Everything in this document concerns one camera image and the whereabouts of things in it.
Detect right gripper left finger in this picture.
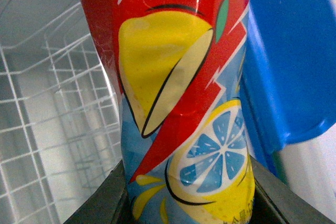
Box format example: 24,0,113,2
65,161,133,224

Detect red yellow iced tea bottle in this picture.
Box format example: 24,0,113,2
80,0,255,223

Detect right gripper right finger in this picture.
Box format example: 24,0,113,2
250,157,333,224

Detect white wire freezer basket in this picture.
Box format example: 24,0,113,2
1,3,121,223

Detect white blue chest freezer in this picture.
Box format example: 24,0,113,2
1,0,335,223

